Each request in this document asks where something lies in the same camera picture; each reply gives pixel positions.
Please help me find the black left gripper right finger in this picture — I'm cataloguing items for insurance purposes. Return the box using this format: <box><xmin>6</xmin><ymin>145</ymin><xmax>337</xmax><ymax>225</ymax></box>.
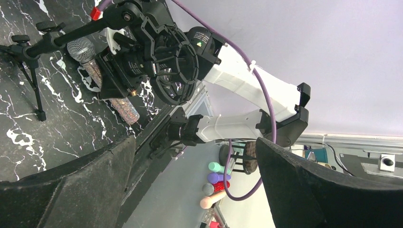
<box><xmin>256</xmin><ymin>138</ymin><xmax>403</xmax><ymax>228</ymax></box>

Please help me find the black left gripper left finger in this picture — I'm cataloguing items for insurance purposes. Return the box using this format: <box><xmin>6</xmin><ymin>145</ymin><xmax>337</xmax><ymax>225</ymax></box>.
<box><xmin>0</xmin><ymin>136</ymin><xmax>136</xmax><ymax>228</ymax></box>

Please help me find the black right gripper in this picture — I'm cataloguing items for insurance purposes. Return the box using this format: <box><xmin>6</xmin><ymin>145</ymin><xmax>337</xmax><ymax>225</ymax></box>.
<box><xmin>95</xmin><ymin>47</ymin><xmax>158</xmax><ymax>99</ymax></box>

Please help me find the glitter silver-head microphone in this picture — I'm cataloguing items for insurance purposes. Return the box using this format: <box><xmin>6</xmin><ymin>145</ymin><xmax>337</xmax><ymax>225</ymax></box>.
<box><xmin>67</xmin><ymin>37</ymin><xmax>140</xmax><ymax>125</ymax></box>

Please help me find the black tripod microphone stand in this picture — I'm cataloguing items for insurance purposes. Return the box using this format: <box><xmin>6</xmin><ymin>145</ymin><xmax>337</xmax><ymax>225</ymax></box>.
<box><xmin>0</xmin><ymin>0</ymin><xmax>199</xmax><ymax>122</ymax></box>

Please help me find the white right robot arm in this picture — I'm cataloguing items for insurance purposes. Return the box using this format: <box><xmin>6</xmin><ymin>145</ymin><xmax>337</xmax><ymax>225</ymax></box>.
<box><xmin>96</xmin><ymin>25</ymin><xmax>311</xmax><ymax>157</ymax></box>

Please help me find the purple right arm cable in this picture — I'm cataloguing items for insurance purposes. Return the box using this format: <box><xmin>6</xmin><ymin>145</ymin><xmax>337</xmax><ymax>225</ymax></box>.
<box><xmin>97</xmin><ymin>0</ymin><xmax>278</xmax><ymax>202</ymax></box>

